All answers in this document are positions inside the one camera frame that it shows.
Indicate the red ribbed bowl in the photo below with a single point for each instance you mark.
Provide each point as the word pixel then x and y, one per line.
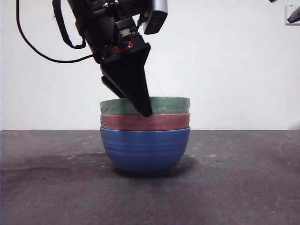
pixel 126 122

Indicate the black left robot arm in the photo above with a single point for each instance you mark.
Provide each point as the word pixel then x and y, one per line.
pixel 93 23

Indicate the blue ribbed bowl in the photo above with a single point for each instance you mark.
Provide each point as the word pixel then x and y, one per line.
pixel 145 152

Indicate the pale grey left wrist camera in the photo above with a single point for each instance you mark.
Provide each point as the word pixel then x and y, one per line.
pixel 155 16

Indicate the green ribbed bowl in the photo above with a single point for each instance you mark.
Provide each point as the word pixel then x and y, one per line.
pixel 171 106

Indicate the white wall socket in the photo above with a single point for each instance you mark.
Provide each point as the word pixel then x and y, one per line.
pixel 288 7

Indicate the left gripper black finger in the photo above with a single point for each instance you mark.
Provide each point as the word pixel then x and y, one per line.
pixel 112 86
pixel 131 77

